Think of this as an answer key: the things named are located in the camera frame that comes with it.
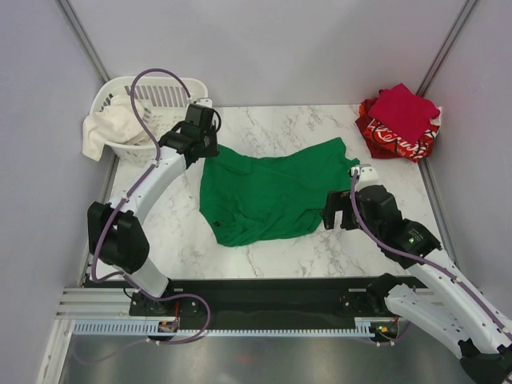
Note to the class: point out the green t-shirt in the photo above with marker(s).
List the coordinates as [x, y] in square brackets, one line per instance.
[246, 199]

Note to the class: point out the left aluminium frame post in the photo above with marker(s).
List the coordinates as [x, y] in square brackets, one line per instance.
[74, 22]

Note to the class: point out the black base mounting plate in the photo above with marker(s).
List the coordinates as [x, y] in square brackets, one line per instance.
[287, 303]

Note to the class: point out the white cream t-shirt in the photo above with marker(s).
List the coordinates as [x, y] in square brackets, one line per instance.
[121, 126]

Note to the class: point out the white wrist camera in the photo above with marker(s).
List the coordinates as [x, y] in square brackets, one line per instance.
[366, 176]
[207, 102]

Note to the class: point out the red printed folded t-shirt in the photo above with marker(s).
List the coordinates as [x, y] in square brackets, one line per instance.
[383, 143]

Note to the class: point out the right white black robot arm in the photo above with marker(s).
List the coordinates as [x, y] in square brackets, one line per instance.
[476, 332]

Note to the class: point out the white slotted cable duct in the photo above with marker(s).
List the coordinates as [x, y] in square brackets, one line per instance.
[359, 328]

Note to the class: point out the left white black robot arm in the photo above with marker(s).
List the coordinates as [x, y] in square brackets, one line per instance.
[117, 242]

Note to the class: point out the right aluminium frame post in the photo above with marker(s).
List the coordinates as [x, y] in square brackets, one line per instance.
[463, 16]

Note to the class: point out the folded crimson red t-shirt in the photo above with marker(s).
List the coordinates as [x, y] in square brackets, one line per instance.
[403, 112]

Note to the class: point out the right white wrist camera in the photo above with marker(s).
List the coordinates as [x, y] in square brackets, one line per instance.
[366, 176]

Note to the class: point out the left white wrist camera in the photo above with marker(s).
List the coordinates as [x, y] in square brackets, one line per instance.
[207, 102]

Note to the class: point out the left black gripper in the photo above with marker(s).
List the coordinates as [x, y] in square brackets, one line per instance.
[213, 150]

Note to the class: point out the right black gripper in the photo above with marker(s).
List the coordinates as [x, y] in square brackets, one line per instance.
[338, 201]

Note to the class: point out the aluminium frame post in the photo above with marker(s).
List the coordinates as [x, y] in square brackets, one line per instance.
[74, 22]
[463, 16]

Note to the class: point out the white plastic laundry basket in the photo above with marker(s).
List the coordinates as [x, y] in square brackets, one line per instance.
[167, 98]

